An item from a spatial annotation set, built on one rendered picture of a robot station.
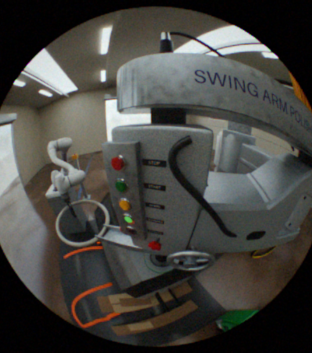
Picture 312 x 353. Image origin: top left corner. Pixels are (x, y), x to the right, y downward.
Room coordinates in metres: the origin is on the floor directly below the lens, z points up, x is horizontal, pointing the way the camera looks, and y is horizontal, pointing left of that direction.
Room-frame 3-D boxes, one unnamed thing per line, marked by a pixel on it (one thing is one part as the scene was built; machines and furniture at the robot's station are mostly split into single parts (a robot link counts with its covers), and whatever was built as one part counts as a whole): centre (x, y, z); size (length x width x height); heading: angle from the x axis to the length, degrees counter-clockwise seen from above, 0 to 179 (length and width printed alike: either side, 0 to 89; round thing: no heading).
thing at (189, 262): (0.16, -0.11, 1.23); 0.15 x 0.10 x 0.15; 73
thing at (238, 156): (0.56, -0.64, 1.39); 0.74 x 0.34 x 0.25; 3
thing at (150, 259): (0.31, -0.03, 0.87); 0.21 x 0.21 x 0.01
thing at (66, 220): (1.12, 1.48, 0.40); 0.50 x 0.50 x 0.80; 23
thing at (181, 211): (0.29, -0.11, 1.35); 0.36 x 0.22 x 0.45; 73
